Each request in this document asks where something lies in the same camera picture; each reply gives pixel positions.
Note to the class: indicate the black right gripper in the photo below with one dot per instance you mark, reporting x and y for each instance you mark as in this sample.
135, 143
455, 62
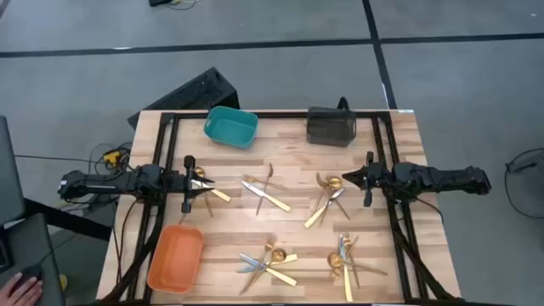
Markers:
380, 178

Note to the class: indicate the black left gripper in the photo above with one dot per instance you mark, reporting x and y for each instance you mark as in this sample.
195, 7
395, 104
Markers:
174, 185

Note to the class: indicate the gold spoon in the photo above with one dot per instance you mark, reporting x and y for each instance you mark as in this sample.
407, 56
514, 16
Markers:
334, 183
199, 171
335, 260

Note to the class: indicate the wooden spoon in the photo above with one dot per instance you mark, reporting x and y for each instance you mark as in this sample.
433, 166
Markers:
278, 255

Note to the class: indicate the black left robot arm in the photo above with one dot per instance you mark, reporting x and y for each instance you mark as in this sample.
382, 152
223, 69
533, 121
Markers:
106, 185

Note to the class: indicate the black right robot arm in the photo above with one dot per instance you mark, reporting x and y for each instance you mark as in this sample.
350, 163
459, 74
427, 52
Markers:
442, 178

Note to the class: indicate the grey plastic bin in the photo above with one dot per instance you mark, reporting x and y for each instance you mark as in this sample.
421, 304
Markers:
331, 127

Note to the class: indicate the teal plastic bin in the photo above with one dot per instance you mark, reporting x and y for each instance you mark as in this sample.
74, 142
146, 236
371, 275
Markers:
229, 127

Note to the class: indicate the orange plastic bin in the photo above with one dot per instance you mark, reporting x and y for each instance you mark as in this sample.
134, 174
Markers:
174, 259

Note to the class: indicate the yellow black plug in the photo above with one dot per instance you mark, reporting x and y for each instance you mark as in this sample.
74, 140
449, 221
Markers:
112, 157

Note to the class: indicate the black perforated case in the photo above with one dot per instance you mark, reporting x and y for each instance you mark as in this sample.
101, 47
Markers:
195, 93

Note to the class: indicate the black floor beam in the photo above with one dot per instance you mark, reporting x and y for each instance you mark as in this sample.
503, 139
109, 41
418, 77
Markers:
68, 219

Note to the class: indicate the yellow round object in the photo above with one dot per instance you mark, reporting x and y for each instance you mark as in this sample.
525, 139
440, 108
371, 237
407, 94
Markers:
64, 282

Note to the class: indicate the dark grey desk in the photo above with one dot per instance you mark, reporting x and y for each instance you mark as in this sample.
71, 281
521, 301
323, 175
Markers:
34, 242

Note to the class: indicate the black computer mouse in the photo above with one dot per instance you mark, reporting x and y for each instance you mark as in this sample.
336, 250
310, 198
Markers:
33, 271

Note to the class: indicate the grey monitor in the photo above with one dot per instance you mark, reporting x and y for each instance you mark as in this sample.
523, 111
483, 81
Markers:
10, 170

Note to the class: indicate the person's hand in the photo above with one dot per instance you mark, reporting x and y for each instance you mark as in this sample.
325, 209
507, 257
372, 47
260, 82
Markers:
19, 293

